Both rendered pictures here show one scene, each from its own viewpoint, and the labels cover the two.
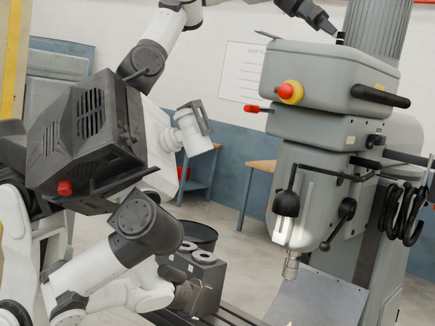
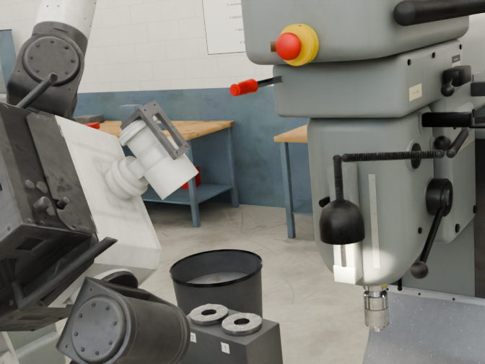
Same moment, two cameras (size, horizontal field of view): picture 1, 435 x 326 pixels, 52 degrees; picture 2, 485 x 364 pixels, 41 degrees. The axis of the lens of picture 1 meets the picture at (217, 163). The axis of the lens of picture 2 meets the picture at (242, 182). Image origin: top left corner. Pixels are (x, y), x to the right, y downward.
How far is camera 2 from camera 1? 16 cm
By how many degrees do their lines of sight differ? 4
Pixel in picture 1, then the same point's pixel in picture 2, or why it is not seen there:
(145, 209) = (110, 314)
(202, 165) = (213, 157)
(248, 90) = not seen: hidden behind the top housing
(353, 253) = (466, 251)
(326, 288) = (439, 315)
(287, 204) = (341, 224)
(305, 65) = not seen: outside the picture
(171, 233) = (167, 334)
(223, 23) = not seen: outside the picture
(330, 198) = (408, 191)
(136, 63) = (35, 68)
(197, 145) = (170, 178)
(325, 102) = (357, 47)
